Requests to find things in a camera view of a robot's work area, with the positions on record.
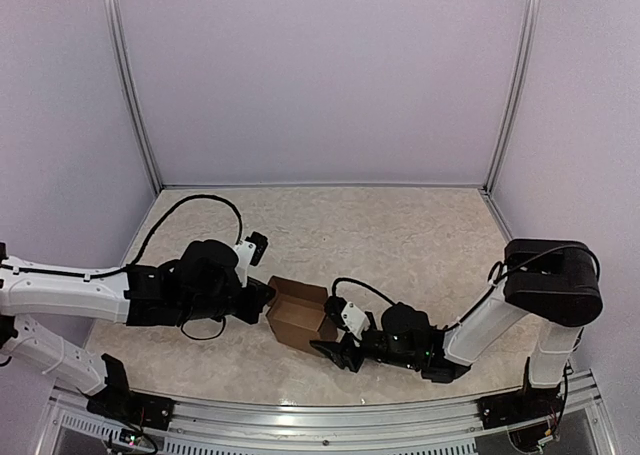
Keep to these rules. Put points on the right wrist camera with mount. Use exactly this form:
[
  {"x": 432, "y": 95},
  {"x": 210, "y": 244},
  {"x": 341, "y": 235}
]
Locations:
[{"x": 348, "y": 317}]

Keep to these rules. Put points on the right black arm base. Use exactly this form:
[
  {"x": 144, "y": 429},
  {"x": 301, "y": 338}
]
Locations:
[{"x": 523, "y": 404}]

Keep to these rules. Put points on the left aluminium corner post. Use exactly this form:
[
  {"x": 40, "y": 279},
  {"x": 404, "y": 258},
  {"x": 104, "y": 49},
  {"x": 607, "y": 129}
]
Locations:
[{"x": 130, "y": 95}]

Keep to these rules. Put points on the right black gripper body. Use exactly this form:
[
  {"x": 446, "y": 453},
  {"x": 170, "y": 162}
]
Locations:
[{"x": 405, "y": 358}]

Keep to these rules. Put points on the aluminium corner post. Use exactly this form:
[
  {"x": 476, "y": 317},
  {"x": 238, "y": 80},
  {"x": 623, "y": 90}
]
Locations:
[
  {"x": 516, "y": 87},
  {"x": 130, "y": 95}
]

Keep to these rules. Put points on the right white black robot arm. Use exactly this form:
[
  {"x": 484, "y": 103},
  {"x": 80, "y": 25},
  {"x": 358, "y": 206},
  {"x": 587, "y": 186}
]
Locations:
[{"x": 554, "y": 280}]

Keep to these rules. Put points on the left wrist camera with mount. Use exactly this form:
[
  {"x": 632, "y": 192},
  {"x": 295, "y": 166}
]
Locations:
[{"x": 250, "y": 252}]

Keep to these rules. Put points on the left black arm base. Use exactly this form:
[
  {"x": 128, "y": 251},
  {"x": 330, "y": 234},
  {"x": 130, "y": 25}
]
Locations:
[{"x": 118, "y": 402}]

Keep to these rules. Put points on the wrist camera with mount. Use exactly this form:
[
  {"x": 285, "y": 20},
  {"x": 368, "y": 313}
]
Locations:
[
  {"x": 348, "y": 317},
  {"x": 250, "y": 252}
]

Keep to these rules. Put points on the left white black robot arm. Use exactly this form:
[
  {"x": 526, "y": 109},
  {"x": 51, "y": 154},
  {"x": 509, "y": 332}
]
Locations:
[{"x": 28, "y": 289}]

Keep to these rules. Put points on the right aluminium corner post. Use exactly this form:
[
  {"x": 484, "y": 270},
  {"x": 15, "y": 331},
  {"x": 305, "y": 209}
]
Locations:
[{"x": 516, "y": 87}]

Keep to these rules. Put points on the front aluminium frame rail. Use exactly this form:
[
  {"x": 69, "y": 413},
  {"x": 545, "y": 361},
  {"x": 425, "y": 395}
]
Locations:
[{"x": 446, "y": 426}]

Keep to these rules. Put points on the brown cardboard box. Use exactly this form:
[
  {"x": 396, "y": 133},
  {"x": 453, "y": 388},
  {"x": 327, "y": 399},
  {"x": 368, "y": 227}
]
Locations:
[{"x": 297, "y": 317}]

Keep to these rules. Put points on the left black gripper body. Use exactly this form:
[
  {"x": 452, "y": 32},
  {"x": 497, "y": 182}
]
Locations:
[{"x": 206, "y": 308}]

